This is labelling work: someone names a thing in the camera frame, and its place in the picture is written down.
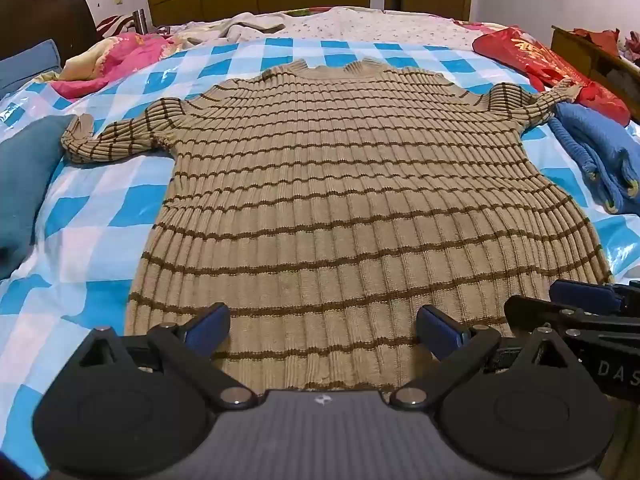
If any blue white checkered bed sheet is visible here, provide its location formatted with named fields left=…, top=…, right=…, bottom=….
left=0, top=37, right=640, bottom=480

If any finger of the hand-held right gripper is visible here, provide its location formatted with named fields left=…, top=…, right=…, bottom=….
left=549, top=279, right=640, bottom=317
left=504, top=296, right=640, bottom=347

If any teal pillow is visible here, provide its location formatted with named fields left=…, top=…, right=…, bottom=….
left=0, top=115, right=77, bottom=281

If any blue pillow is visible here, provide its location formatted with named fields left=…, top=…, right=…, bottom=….
left=0, top=39, right=63, bottom=98

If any tan striped ribbed sweater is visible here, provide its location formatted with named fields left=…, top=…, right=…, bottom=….
left=60, top=58, right=615, bottom=393

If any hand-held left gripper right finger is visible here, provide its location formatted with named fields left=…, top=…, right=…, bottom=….
left=390, top=304, right=584, bottom=409

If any pink floral blanket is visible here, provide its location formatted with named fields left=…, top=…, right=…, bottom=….
left=37, top=30, right=177, bottom=101

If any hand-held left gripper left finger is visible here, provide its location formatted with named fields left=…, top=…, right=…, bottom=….
left=75, top=302, right=259, bottom=409

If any cream cloth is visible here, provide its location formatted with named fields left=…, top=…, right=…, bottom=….
left=172, top=10, right=301, bottom=44

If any white floral quilt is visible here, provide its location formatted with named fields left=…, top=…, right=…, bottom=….
left=170, top=6, right=482, bottom=52

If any blue knit garment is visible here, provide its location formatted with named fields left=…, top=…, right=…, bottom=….
left=547, top=102, right=640, bottom=216

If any red printed bag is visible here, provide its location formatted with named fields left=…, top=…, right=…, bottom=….
left=472, top=26, right=632, bottom=127

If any red white striped cloth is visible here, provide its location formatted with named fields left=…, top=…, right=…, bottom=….
left=96, top=14, right=136, bottom=39

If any dark wooden headboard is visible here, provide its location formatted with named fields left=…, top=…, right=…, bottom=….
left=0, top=0, right=101, bottom=63

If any wooden nightstand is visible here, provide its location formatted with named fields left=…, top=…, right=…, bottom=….
left=551, top=25, right=640, bottom=126

